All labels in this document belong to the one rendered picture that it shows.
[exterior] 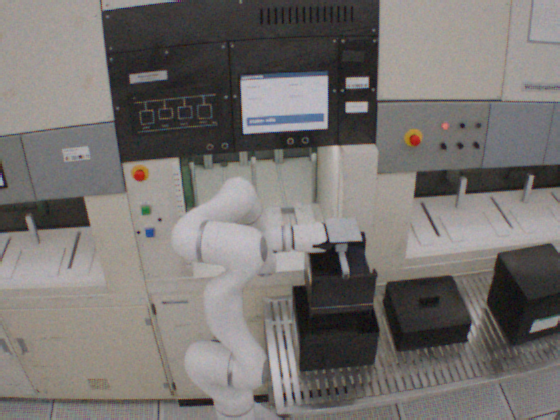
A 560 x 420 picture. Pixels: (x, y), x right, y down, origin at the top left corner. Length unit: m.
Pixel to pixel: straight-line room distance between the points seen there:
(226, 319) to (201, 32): 0.88
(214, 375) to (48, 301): 1.12
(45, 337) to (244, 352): 1.36
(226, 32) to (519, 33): 1.03
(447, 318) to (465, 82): 0.86
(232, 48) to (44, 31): 0.63
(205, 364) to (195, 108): 0.83
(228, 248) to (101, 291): 1.15
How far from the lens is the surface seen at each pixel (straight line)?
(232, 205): 1.36
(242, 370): 1.49
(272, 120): 1.89
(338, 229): 1.78
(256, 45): 1.79
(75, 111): 1.92
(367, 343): 1.95
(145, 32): 1.79
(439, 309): 2.14
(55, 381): 2.88
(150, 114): 1.88
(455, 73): 2.00
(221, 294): 1.35
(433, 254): 2.38
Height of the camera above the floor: 2.31
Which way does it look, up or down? 34 degrees down
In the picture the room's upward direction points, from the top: 2 degrees counter-clockwise
